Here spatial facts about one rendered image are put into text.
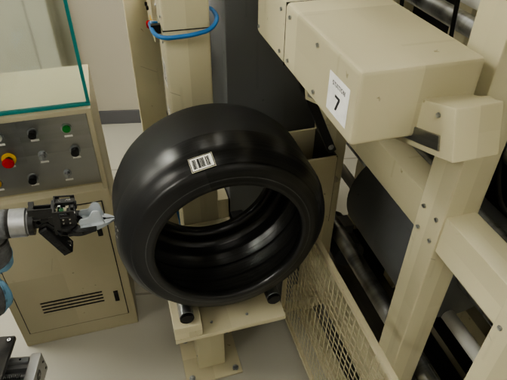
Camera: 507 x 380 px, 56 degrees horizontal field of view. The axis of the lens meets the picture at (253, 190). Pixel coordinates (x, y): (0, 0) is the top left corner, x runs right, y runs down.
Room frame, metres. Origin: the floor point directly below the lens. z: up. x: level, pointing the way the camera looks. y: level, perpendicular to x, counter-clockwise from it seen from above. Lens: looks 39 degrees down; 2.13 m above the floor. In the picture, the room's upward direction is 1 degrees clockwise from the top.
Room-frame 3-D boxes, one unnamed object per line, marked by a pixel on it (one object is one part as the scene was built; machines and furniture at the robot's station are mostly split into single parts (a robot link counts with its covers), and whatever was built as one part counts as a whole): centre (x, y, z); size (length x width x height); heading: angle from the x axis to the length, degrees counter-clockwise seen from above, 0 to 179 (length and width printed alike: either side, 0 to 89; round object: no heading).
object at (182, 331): (1.08, 0.25, 0.84); 0.36 x 0.09 x 0.06; 17
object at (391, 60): (1.08, -0.21, 1.71); 0.61 x 0.25 x 0.15; 17
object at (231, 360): (1.35, 0.21, 0.01); 0.27 x 0.27 x 0.02; 17
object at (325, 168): (1.43, -0.19, 1.05); 0.20 x 0.15 x 0.30; 17
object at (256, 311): (1.12, 0.11, 0.80); 0.37 x 0.36 x 0.02; 107
